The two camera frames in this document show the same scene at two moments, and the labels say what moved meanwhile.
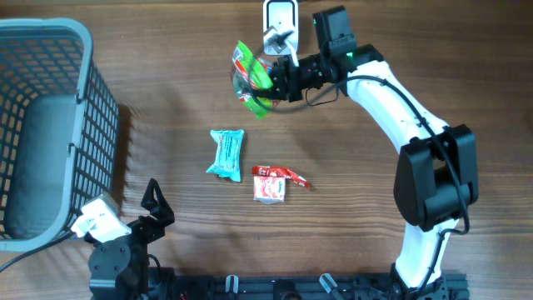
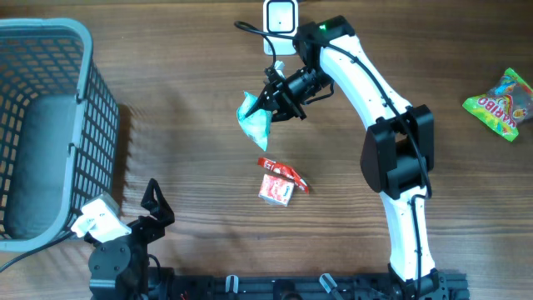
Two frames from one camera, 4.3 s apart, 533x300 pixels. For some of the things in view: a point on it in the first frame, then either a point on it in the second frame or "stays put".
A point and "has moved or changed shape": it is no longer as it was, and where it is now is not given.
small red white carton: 269,190 has moved or changed shape
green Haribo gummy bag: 251,72 -> 508,103
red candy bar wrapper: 280,172 has moved or changed shape
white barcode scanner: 281,26 stays put
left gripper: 159,209 stays put
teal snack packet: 228,158 -> 256,125
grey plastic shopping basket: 59,129 stays put
